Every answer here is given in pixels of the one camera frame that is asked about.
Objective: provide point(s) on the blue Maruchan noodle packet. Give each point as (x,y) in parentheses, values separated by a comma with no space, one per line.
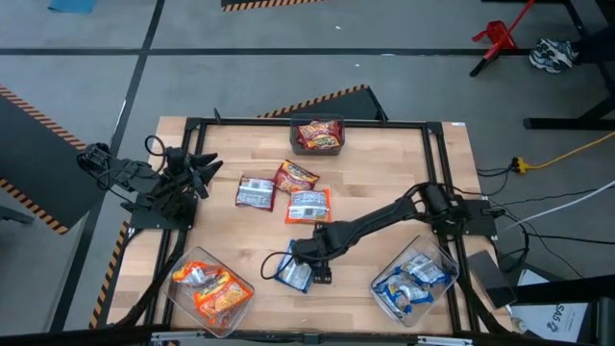
(399,293)
(293,278)
(423,270)

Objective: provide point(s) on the clear plastic bin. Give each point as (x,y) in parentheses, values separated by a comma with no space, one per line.
(178,298)
(428,293)

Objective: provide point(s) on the black flat box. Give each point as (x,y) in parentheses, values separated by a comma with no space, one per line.
(490,279)

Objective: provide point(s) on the person's white sneaker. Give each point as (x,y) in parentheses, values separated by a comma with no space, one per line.
(545,60)
(562,48)

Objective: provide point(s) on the black metal stand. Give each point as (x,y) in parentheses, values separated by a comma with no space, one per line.
(562,290)

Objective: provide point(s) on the black metal table frame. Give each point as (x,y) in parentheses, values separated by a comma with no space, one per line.
(384,124)

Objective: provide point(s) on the red Maruchan noodle packet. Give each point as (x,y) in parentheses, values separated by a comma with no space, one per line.
(293,177)
(314,128)
(254,192)
(322,142)

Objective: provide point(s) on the blue floor mat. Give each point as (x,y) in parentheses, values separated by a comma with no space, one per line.
(72,5)

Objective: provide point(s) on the red metal stand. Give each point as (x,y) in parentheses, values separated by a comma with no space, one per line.
(497,34)

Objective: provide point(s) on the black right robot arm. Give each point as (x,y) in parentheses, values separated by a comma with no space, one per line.
(375,218)

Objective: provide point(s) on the hazard tape strip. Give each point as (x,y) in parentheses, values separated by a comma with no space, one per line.
(108,279)

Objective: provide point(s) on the orange Maruchan noodle packet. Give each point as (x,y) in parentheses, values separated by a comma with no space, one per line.
(307,206)
(192,274)
(223,295)

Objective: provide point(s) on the clear bin with red packets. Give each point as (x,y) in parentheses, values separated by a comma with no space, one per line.
(293,130)

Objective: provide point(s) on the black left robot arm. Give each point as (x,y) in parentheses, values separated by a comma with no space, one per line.
(125,173)

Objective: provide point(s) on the white paper sign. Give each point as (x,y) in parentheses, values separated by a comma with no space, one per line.
(552,317)

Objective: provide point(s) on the black desk frame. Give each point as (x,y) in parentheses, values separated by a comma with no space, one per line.
(567,124)

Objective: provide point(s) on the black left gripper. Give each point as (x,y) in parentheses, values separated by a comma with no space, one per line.
(180,168)

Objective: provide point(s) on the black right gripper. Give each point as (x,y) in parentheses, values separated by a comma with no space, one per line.
(312,247)

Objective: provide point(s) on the black hazard-striped floor mat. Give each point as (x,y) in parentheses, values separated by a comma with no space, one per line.
(351,108)
(38,154)
(250,2)

